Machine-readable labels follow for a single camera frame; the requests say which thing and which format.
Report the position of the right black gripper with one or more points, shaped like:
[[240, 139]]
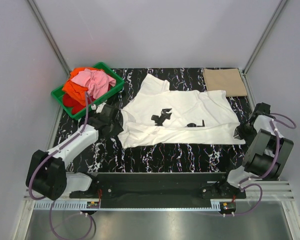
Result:
[[242, 135]]

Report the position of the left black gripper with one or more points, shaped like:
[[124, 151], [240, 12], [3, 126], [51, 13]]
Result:
[[118, 130]]

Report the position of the white printed t shirt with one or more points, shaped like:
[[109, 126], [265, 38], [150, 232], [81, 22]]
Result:
[[160, 115]]

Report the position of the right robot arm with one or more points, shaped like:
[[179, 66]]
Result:
[[268, 150]]

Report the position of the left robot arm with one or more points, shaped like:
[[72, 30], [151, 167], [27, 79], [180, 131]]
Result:
[[47, 175]]

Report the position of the pink t shirt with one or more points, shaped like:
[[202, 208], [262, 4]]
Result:
[[96, 81]]

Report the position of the orange t shirt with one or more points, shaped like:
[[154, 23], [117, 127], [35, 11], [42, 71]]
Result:
[[76, 91]]

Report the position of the red t shirt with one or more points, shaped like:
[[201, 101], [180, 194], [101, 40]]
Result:
[[75, 105]]

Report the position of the folded beige t shirt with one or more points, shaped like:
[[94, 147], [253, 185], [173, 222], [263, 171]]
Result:
[[228, 80]]

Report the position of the green plastic bin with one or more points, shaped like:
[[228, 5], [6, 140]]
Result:
[[58, 94]]

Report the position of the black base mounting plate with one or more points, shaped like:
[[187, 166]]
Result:
[[158, 190]]

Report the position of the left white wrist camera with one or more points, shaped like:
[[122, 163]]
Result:
[[98, 107]]

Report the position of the slotted cable duct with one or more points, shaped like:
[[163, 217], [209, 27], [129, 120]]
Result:
[[74, 205]]

